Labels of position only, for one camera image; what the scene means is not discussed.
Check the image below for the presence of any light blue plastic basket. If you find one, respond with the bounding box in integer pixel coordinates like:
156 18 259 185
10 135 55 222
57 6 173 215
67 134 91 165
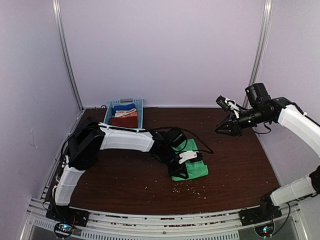
103 98 144 129

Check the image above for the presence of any aluminium front rail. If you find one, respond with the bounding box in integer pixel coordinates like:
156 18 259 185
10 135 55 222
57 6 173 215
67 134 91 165
19 196 308 240

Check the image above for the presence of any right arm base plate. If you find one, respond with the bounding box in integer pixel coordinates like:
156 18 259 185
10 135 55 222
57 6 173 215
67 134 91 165
238 206 282 226

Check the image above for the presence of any orange white rolled towel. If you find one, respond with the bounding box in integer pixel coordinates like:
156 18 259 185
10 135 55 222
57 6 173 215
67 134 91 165
114 108 138 118

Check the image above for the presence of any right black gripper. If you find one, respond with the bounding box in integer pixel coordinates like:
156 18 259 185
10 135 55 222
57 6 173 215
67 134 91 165
214 106 270 137

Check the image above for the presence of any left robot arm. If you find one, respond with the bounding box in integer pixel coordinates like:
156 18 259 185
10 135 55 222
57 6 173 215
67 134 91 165
48 117 214 222

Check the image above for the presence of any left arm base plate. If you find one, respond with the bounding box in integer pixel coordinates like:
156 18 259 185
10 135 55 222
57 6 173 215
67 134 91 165
45 208 90 227

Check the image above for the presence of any blue rolled towel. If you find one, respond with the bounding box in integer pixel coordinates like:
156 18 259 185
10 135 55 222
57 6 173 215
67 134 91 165
112 103 136 115

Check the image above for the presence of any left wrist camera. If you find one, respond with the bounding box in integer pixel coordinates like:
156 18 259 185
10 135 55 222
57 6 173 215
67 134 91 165
167 127 203 165

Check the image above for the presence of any left aluminium post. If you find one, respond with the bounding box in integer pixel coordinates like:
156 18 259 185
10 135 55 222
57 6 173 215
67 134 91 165
52 0 84 111

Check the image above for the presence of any green microfiber towel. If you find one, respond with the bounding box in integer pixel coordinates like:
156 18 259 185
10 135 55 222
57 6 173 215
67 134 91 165
171 138 209 182

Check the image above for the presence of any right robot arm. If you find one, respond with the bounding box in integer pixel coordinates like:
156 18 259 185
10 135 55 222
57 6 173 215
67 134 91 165
214 82 320 221

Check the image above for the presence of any right aluminium post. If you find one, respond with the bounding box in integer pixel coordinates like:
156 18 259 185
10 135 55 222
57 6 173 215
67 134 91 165
247 0 273 87

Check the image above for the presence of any dark red towel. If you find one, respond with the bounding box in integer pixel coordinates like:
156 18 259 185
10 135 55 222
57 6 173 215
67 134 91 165
109 115 138 128

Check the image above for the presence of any aluminium post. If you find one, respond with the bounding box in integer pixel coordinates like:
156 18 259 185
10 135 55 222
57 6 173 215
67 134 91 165
52 0 84 111
247 0 273 87

